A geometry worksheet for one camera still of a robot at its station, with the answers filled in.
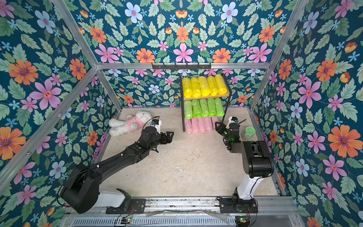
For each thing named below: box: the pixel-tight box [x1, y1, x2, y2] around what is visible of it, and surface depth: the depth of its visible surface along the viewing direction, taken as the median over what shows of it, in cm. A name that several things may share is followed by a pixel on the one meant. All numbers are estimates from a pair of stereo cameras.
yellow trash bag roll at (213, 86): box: [207, 75, 219, 97], surface depth 81 cm
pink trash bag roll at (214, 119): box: [211, 115, 220, 127], surface depth 109 cm
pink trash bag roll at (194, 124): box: [190, 117, 200, 132], surface depth 104 cm
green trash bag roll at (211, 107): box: [207, 97, 217, 118], surface depth 93 cm
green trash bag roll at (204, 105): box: [199, 98, 209, 118], surface depth 93 cm
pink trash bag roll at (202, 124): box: [197, 117, 207, 133], surface depth 106 cm
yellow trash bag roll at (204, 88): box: [198, 75, 211, 97], surface depth 80 cm
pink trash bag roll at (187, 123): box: [184, 118, 193, 133], surface depth 103 cm
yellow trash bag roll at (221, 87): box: [214, 73, 228, 95], surface depth 82 cm
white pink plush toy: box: [108, 111, 152, 138], surface depth 103 cm
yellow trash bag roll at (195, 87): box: [190, 77, 202, 99], surface depth 80 cm
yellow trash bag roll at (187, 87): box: [181, 77, 193, 98], surface depth 79 cm
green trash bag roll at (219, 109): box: [214, 97, 225, 117], surface depth 93 cm
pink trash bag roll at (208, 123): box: [204, 116, 214, 131], surface depth 107 cm
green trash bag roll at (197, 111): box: [191, 98, 203, 119], surface depth 92 cm
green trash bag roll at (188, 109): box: [183, 100, 193, 120], surface depth 91 cm
